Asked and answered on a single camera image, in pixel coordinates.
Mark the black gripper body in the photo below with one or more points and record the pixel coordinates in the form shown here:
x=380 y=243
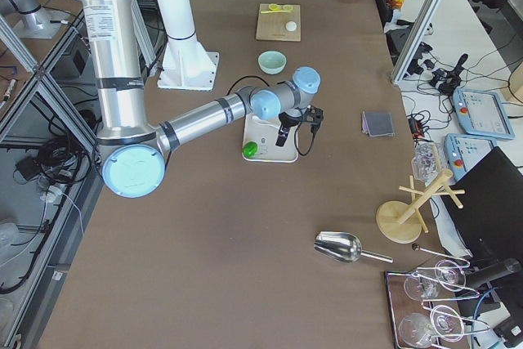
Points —
x=288 y=120

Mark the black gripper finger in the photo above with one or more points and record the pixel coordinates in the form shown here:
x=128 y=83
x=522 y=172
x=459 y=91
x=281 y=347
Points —
x=282 y=136

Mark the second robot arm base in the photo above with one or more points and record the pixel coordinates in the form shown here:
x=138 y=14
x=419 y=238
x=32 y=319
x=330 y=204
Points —
x=35 y=21

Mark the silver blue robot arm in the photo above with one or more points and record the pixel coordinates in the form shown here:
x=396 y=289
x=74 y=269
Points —
x=133 y=151

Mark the mint green bowl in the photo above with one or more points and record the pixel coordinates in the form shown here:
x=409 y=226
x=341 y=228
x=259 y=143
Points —
x=272 y=62

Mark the cream rabbit print tray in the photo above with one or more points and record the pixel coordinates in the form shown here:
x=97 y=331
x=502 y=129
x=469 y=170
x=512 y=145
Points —
x=265 y=137

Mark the green pepper toy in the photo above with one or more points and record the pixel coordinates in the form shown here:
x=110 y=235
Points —
x=249 y=149

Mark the grey folded cloth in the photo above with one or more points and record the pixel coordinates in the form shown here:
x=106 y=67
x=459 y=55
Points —
x=377 y=123

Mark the wooden cutting board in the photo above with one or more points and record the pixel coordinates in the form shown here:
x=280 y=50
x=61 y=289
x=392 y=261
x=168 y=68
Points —
x=271 y=27

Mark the steel metal scoop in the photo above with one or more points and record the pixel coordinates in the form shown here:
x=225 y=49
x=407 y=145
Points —
x=344 y=247

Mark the clear glass jar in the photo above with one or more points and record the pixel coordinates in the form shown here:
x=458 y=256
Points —
x=426 y=163

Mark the wooden mug tree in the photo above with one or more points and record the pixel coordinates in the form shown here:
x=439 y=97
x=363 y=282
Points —
x=403 y=223

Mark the lower teach pendant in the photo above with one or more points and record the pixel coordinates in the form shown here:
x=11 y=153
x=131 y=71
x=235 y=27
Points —
x=463 y=152

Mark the teach pendant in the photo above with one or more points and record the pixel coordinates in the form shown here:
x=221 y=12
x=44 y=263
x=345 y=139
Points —
x=482 y=114
x=463 y=152

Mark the upper teach pendant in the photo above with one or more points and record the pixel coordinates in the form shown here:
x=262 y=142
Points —
x=482 y=114

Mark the upper wine glass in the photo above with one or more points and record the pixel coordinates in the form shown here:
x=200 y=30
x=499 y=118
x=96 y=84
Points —
x=437 y=282

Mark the wine glass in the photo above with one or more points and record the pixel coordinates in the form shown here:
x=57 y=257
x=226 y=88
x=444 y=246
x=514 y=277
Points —
x=443 y=324
x=437 y=282

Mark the black monitor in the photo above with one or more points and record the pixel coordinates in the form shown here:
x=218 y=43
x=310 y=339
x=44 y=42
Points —
x=490 y=221

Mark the lower wine glass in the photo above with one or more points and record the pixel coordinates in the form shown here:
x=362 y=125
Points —
x=443 y=324

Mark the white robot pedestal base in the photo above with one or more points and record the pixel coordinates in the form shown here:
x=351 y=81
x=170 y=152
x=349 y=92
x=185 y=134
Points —
x=186 y=64

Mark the aluminium frame post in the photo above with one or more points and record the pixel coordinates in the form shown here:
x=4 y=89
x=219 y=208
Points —
x=413 y=40

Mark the wire glass rack tray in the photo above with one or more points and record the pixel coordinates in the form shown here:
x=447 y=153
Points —
x=422 y=306

